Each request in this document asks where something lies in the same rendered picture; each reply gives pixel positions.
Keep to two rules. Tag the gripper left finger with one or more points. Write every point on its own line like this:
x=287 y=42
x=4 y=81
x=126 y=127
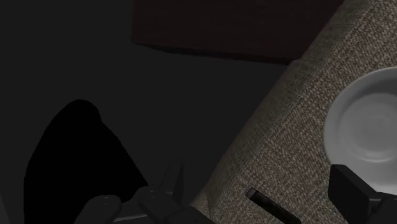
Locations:
x=161 y=201

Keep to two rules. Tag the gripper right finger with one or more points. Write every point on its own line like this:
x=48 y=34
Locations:
x=350 y=192

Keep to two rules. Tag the white plate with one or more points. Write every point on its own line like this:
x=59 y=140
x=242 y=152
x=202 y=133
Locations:
x=366 y=124

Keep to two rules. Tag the black slim bar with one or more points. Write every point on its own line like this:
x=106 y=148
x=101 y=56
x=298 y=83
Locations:
x=273 y=207

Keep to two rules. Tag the beige fabric sofa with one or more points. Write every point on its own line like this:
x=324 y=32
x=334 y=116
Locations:
x=288 y=139

